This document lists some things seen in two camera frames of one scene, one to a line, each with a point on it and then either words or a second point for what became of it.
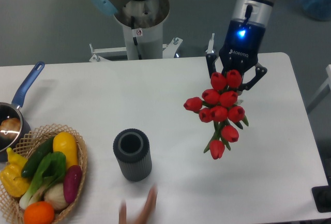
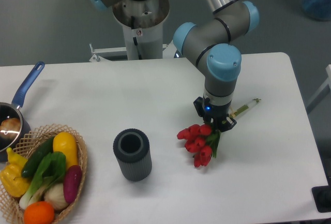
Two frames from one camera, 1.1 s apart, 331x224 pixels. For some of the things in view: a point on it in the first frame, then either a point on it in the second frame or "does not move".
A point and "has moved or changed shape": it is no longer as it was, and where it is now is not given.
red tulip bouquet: x=220 y=104 has moved or changed shape
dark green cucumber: x=33 y=163 does not move
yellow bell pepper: x=11 y=180 does not move
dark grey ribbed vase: x=132 y=146 does not move
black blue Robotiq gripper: x=240 y=51 -> x=214 y=115
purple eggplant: x=72 y=183 does not move
